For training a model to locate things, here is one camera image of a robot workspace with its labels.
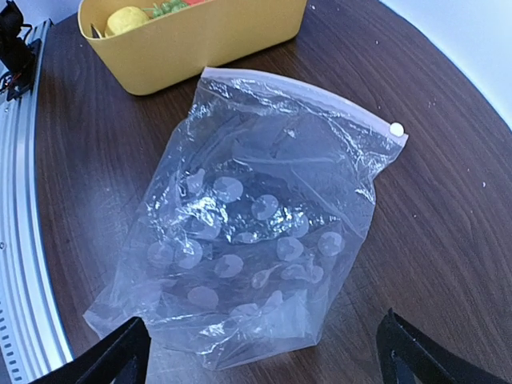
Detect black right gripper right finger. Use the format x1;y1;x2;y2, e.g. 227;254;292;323
376;310;505;384

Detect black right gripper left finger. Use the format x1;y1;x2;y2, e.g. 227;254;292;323
34;317;151;384

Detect clear zip top bag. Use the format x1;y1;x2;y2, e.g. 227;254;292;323
84;67;408;370

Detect yellow plastic basket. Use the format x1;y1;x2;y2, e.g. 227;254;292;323
78;1;306;96

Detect yellow toy lemon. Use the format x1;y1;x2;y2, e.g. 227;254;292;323
105;6;150;37

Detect green toy grapes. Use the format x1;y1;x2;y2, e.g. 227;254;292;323
142;0;189;18

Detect orange toy carrot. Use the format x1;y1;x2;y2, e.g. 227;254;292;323
184;0;206;6

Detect aluminium front rail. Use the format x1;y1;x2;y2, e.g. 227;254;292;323
0;19;75;384

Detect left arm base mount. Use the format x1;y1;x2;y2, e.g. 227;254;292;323
1;1;42;102

